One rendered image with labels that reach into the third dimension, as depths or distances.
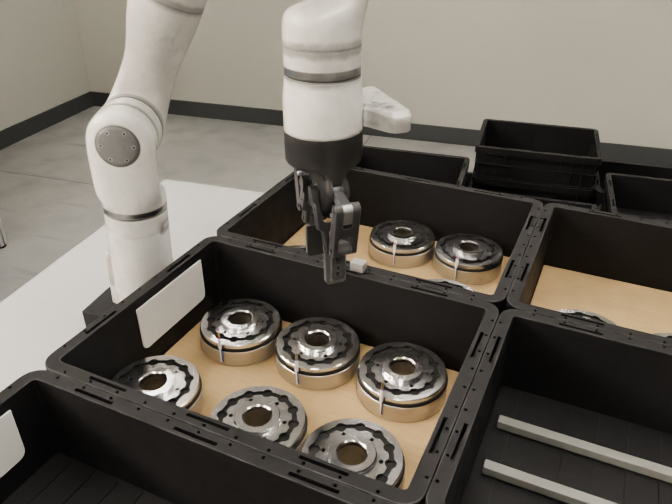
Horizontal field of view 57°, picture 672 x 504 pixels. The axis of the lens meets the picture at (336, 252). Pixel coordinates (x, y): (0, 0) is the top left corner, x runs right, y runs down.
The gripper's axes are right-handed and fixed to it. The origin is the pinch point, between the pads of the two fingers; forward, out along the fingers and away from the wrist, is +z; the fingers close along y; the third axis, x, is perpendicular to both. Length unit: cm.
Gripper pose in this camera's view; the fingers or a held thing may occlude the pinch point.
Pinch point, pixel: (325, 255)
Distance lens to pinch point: 66.2
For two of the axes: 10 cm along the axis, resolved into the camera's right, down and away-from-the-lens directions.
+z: 0.0, 8.6, 5.1
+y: 3.5, 4.8, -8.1
